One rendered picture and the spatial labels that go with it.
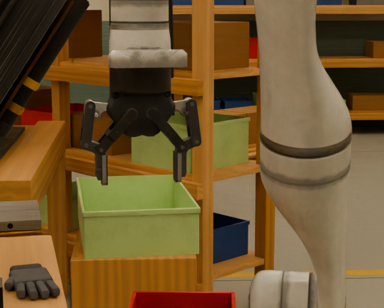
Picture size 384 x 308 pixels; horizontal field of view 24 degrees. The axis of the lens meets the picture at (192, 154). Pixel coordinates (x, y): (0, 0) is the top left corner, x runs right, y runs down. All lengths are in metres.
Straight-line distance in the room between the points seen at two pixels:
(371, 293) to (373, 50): 5.69
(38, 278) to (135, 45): 0.99
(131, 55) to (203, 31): 2.87
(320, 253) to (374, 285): 3.97
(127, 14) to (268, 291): 0.36
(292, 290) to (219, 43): 3.18
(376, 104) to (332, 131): 9.37
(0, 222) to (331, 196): 0.84
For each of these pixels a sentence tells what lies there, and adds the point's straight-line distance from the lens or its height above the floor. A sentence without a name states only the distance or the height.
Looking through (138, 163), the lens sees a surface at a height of 0.73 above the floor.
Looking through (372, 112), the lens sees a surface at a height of 0.25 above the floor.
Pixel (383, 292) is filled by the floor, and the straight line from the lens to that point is 4.81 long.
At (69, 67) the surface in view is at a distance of 4.61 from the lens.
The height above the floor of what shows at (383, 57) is 0.85.
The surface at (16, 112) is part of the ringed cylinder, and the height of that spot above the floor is 1.31.
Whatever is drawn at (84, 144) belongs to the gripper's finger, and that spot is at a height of 1.35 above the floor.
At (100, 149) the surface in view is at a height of 1.34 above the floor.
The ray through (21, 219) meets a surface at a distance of 1.62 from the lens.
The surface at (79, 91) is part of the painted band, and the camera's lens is 10.40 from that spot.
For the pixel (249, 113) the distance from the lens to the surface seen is 8.40.
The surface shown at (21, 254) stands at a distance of 2.23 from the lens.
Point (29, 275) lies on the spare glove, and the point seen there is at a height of 0.92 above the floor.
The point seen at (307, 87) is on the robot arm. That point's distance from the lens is 0.83.
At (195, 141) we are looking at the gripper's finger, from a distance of 1.10.
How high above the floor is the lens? 1.52
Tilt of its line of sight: 10 degrees down
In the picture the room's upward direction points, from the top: straight up
